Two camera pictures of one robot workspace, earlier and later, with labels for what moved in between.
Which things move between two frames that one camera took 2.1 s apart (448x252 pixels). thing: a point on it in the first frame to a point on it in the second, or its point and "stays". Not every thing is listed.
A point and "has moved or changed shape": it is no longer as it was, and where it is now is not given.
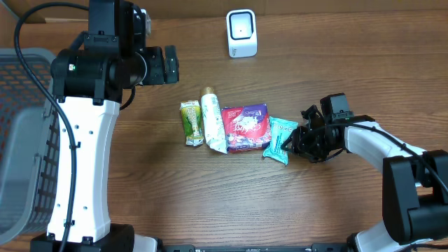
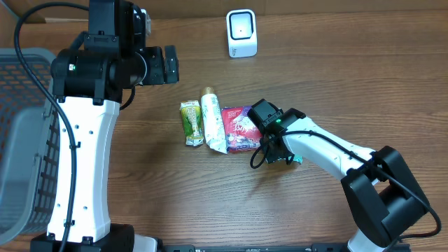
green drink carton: x=192 y=117 stays
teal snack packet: x=280 y=130 has moved or changed shape
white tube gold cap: x=214 y=127 stays
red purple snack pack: x=248 y=128 stays
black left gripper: x=153 y=56 stays
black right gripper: x=303 y=148 to x=274 y=152
